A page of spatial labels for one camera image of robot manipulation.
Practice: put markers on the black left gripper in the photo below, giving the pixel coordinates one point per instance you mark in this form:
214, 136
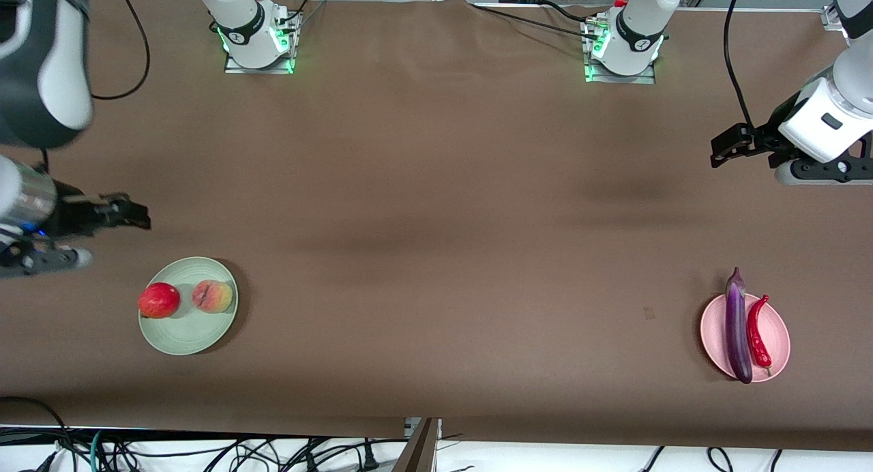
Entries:
773, 131

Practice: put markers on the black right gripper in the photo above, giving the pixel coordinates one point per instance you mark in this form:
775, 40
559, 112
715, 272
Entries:
71, 215

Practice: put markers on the red pomegranate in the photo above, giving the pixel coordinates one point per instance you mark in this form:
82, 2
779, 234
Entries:
159, 300

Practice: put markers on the yellow pink peach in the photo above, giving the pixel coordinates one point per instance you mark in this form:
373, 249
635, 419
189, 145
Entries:
213, 297

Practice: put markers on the purple eggplant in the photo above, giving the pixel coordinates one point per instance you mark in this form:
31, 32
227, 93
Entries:
738, 329

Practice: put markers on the red chili pepper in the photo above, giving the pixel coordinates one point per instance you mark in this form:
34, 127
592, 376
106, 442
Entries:
758, 335

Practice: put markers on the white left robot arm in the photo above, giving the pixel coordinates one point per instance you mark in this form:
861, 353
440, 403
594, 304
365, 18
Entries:
638, 28

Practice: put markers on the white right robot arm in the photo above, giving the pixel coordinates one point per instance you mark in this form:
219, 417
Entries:
239, 22

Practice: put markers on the pale green round plate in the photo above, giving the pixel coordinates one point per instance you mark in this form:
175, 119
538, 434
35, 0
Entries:
191, 335

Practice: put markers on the pink round plate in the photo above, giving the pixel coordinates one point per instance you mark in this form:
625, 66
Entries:
713, 332

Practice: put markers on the brown table cover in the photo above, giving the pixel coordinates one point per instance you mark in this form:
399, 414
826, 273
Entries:
436, 151

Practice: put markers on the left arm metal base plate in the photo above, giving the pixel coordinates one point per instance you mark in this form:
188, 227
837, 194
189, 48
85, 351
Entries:
644, 80

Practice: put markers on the aluminium frame corner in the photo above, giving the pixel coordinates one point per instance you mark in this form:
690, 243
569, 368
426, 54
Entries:
829, 16

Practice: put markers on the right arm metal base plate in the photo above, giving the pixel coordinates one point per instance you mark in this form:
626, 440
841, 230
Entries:
233, 66

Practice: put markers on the aluminium post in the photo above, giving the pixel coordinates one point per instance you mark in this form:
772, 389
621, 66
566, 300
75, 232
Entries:
419, 448

